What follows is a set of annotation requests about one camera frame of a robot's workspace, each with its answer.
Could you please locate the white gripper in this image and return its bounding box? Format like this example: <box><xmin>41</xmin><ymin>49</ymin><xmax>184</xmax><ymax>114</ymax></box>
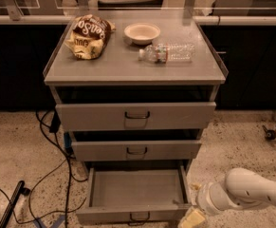
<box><xmin>177</xmin><ymin>182</ymin><xmax>234</xmax><ymax>228</ymax></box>

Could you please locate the grey bottom drawer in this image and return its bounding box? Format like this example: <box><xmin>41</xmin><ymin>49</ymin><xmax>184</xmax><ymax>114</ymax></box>
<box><xmin>76</xmin><ymin>165</ymin><xmax>192</xmax><ymax>225</ymax></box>

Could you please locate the grey drawer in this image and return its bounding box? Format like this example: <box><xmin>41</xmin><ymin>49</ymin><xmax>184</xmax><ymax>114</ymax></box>
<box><xmin>76</xmin><ymin>165</ymin><xmax>192</xmax><ymax>225</ymax></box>
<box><xmin>72</xmin><ymin>141</ymin><xmax>201</xmax><ymax>162</ymax></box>
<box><xmin>56</xmin><ymin>102</ymin><xmax>215</xmax><ymax>131</ymax></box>

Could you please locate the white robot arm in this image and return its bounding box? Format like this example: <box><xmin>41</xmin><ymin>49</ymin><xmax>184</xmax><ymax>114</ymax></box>
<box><xmin>177</xmin><ymin>168</ymin><xmax>276</xmax><ymax>228</ymax></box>

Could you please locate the grey top drawer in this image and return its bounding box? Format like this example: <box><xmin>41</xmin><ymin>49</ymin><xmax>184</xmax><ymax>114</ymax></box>
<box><xmin>56</xmin><ymin>102</ymin><xmax>215</xmax><ymax>131</ymax></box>

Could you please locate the grey drawer cabinet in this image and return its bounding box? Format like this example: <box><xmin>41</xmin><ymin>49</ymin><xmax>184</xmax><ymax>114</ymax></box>
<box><xmin>43</xmin><ymin>9</ymin><xmax>230</xmax><ymax>188</ymax></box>

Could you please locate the grey middle drawer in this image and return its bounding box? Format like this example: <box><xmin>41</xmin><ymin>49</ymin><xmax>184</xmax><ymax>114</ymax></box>
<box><xmin>72</xmin><ymin>141</ymin><xmax>201</xmax><ymax>162</ymax></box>

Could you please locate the clear plastic water bottle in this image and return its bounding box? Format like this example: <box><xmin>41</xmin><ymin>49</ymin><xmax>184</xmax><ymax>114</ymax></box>
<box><xmin>138</xmin><ymin>43</ymin><xmax>195</xmax><ymax>64</ymax></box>

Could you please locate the black lab counter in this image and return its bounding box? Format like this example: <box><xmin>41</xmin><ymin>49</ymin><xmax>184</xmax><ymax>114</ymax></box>
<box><xmin>0</xmin><ymin>23</ymin><xmax>276</xmax><ymax>111</ymax></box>

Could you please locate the black bar on floor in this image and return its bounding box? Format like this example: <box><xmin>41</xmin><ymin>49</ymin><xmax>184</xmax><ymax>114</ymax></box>
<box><xmin>0</xmin><ymin>180</ymin><xmax>25</xmax><ymax>228</ymax></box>

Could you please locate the white paper bowl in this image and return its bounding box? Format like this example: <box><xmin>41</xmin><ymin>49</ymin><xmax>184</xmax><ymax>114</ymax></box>
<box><xmin>124</xmin><ymin>23</ymin><xmax>160</xmax><ymax>46</ymax></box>

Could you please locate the brown yellow chip bag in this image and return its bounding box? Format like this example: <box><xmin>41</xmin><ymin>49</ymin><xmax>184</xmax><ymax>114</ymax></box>
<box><xmin>64</xmin><ymin>14</ymin><xmax>116</xmax><ymax>60</ymax></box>

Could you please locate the dark chair back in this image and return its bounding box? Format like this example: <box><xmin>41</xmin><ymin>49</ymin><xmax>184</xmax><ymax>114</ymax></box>
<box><xmin>98</xmin><ymin>0</ymin><xmax>164</xmax><ymax>10</ymax></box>

